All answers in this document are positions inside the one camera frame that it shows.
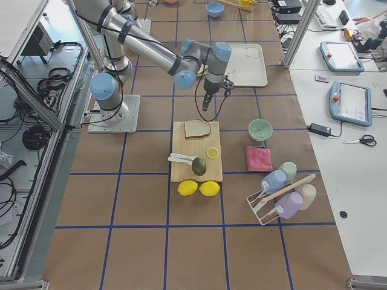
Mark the teach pendant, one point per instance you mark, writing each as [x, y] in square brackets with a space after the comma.
[350, 103]
[341, 57]

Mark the white wire cup rack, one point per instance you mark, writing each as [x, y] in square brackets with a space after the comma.
[263, 209]

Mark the avocado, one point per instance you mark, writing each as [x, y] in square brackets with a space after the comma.
[199, 166]

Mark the near teach pendant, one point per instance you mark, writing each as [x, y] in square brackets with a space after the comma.
[350, 103]

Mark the wooden mug rack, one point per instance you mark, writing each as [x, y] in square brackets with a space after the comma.
[235, 4]

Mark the right yellow lemon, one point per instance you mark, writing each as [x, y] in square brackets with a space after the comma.
[209, 188]

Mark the blue bowl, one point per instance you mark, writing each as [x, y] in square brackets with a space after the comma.
[215, 9]

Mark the yellow lemon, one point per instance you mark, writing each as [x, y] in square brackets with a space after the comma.
[209, 188]
[187, 187]

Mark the far teach pendant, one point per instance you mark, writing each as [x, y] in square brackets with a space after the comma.
[341, 57]

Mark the green bowl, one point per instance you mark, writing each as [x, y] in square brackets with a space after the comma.
[260, 130]

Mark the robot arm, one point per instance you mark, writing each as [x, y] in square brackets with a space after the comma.
[125, 7]
[105, 18]

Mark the black scissors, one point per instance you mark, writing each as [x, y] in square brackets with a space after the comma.
[367, 140]

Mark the round cream plate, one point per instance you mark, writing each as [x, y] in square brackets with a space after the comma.
[202, 71]

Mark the pink cloth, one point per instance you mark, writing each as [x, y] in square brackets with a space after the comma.
[258, 159]

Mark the white bread slice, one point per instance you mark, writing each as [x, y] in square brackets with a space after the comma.
[196, 129]

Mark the left yellow lemon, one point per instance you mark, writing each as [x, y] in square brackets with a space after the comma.
[187, 187]

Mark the black power adapter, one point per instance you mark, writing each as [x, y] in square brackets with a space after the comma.
[319, 129]

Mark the lemon half slice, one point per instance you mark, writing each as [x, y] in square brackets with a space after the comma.
[212, 152]

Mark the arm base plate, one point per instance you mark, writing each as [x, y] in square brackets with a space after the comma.
[121, 121]
[143, 28]

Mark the wooden rolling pin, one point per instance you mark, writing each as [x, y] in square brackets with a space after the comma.
[305, 180]

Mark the purple cup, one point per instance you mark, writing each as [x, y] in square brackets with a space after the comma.
[289, 204]

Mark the green cup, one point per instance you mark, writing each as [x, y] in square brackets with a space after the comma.
[290, 169]

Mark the cream bear serving tray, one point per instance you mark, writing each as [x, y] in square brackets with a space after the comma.
[246, 67]

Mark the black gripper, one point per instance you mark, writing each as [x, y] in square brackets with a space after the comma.
[209, 87]

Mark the yellow mug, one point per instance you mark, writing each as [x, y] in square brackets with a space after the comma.
[247, 3]

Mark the blue cup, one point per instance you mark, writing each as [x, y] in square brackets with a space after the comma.
[273, 182]

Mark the cream cup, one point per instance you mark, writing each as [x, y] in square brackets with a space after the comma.
[308, 192]

